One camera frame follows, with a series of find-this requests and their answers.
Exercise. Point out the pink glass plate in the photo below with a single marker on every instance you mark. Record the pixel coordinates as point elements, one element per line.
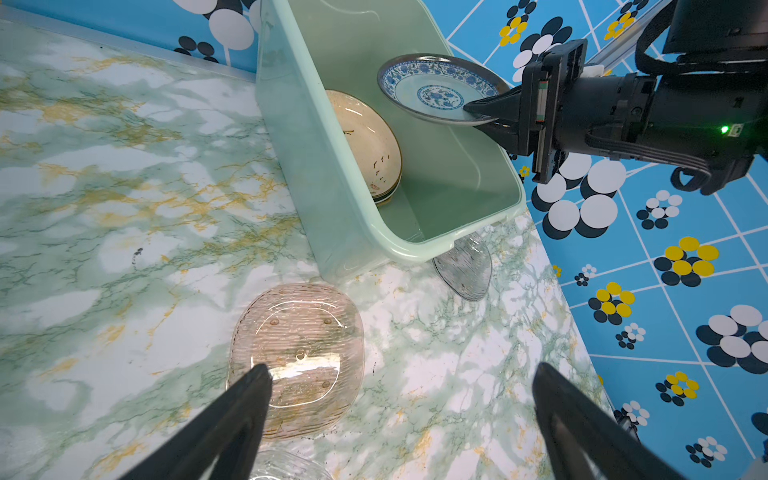
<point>311,338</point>

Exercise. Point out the light green plastic bin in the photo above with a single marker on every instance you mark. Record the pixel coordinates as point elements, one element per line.
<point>455,180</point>

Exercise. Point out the right aluminium corner post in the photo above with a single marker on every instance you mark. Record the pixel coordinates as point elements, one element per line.
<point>618,49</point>

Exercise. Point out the blue floral ceramic plate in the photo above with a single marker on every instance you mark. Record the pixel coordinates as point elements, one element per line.
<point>436,88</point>

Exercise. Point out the clear glass plate centre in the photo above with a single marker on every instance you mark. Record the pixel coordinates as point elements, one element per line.
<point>280,464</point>

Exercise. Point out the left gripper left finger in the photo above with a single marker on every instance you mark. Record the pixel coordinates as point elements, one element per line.
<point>222,440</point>

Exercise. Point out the beige ceramic plate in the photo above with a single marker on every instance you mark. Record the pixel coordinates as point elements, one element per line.
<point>372,142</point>

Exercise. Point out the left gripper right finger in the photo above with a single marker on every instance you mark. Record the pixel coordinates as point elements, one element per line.
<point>584,442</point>

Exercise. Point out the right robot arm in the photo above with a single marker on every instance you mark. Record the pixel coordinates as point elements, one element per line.
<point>697,100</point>

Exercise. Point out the clear glass plate near bin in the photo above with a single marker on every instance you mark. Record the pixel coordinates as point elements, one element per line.
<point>466,268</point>

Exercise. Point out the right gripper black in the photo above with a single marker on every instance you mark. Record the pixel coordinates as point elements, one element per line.
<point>564,111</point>

